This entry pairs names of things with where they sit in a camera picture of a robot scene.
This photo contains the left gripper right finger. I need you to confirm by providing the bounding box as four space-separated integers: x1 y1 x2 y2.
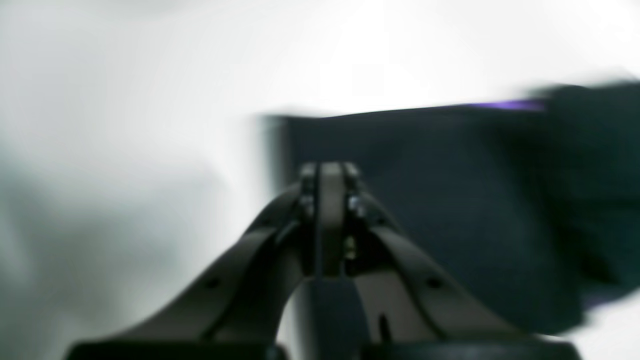
320 162 580 360

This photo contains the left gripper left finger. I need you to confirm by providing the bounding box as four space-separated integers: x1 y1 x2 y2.
66 164 319 360

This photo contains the black T-shirt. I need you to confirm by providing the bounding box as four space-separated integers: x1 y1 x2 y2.
266 81 640 334

